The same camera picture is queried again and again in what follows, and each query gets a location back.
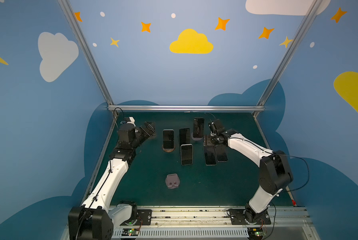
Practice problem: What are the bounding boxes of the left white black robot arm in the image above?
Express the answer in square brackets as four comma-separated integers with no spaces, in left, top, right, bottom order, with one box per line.
[68,117,156,240]

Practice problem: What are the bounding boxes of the aluminium frame post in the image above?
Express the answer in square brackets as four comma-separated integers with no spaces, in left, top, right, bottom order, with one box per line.
[253,0,323,119]
[58,0,116,117]

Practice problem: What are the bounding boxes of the black phone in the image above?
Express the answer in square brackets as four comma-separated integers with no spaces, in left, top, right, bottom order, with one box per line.
[163,130,175,150]
[204,146,217,166]
[193,118,205,139]
[214,145,228,162]
[179,128,191,146]

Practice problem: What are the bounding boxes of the left controller board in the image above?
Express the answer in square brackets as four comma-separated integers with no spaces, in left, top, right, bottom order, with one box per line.
[121,229,140,237]

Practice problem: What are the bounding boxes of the back aluminium frame bar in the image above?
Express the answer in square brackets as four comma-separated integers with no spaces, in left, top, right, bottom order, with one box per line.
[108,105,265,112]

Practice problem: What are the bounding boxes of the right controller board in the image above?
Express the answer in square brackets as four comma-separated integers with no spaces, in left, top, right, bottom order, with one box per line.
[247,228,265,240]

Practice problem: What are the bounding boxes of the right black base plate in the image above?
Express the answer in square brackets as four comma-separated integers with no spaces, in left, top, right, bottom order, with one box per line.
[227,209,272,225]

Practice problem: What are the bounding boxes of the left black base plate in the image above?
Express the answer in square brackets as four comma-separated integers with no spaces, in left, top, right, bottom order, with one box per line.
[130,209,152,226]

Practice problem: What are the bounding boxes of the brown round phone stand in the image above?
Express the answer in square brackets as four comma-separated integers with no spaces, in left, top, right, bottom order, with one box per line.
[162,146,176,153]

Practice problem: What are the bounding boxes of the left aluminium frame post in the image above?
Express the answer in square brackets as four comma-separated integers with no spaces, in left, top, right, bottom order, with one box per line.
[58,0,116,117]

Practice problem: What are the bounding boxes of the grey back right phone stand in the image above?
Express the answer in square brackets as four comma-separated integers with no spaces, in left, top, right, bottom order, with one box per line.
[191,133,203,142]

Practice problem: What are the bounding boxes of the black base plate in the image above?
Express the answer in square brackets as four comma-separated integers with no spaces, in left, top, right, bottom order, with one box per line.
[227,209,272,225]
[130,209,152,226]

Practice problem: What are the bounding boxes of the right aluminium frame post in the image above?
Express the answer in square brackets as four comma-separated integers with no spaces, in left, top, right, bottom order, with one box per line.
[253,0,323,119]

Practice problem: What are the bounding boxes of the controller board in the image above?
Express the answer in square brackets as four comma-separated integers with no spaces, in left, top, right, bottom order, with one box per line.
[121,229,140,237]
[247,228,265,240]

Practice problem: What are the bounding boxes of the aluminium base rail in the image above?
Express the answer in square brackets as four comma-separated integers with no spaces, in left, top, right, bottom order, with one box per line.
[112,206,320,240]

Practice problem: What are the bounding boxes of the grey front left phone stand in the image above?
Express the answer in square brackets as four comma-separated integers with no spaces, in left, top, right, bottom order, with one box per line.
[165,174,180,189]

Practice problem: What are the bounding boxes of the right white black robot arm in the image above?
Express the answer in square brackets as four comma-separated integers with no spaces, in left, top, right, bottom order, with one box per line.
[204,119,294,225]

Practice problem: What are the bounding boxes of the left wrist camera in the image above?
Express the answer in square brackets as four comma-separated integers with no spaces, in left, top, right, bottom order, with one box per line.
[123,117,135,126]

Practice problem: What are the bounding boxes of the grey phone stand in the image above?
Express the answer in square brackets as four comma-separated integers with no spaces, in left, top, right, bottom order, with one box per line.
[191,133,203,142]
[165,174,180,189]

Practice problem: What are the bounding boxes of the centre white-edged phone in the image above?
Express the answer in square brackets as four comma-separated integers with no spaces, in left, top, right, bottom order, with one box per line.
[180,144,193,166]

